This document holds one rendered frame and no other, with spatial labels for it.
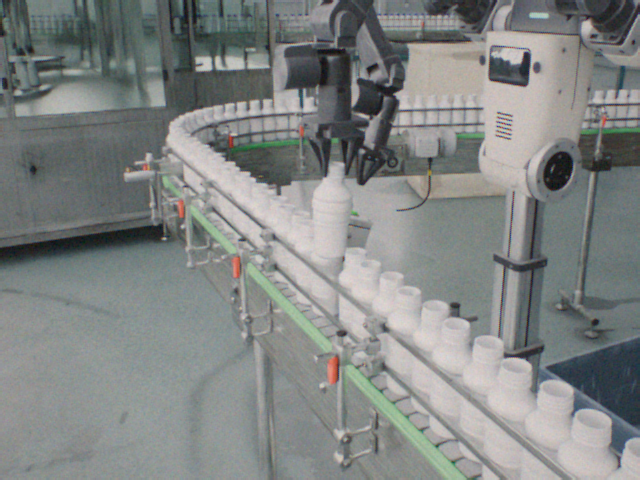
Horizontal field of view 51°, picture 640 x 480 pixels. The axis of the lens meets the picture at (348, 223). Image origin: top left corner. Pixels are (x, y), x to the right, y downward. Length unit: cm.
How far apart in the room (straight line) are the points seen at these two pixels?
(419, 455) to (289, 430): 173
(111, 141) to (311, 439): 247
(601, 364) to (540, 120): 56
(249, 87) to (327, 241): 550
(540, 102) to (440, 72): 376
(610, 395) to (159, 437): 178
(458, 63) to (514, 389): 463
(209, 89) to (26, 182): 255
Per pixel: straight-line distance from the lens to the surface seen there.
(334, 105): 111
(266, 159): 283
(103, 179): 446
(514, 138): 164
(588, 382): 139
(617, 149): 335
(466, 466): 94
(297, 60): 107
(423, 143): 280
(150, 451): 269
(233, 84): 656
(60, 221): 450
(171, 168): 215
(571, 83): 162
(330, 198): 114
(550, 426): 81
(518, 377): 83
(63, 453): 278
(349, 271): 115
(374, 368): 105
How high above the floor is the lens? 158
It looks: 19 degrees down
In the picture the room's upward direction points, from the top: straight up
